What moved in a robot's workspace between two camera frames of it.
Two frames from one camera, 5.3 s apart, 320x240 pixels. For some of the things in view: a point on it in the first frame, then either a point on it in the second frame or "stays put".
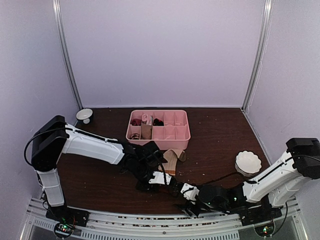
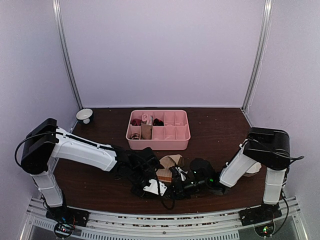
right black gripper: x=190 y=210 -> x=180 y=193
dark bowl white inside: x=84 y=115 stays put
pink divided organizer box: x=170 y=129 stays put
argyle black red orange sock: x=157 y=122 stays put
